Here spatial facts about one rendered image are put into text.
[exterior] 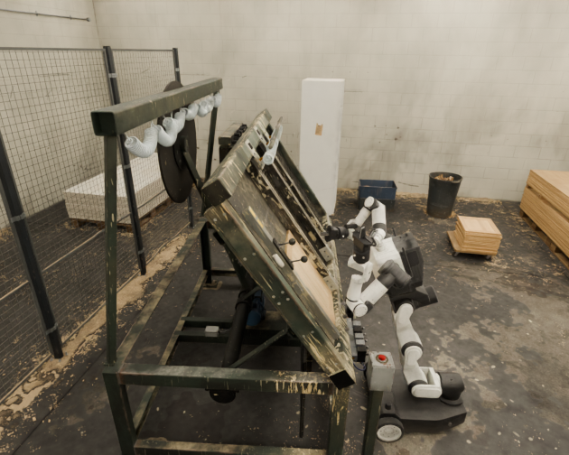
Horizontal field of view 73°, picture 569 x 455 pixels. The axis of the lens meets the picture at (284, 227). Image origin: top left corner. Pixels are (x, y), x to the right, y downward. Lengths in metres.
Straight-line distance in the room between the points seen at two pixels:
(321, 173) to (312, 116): 0.89
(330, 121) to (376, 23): 2.03
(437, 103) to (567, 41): 1.98
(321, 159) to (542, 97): 3.78
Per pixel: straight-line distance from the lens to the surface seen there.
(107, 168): 1.83
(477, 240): 5.42
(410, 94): 7.30
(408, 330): 2.73
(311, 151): 6.04
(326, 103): 5.89
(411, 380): 3.03
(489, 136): 7.66
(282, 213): 2.48
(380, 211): 2.68
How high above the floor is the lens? 2.43
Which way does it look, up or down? 25 degrees down
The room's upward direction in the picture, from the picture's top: 1 degrees clockwise
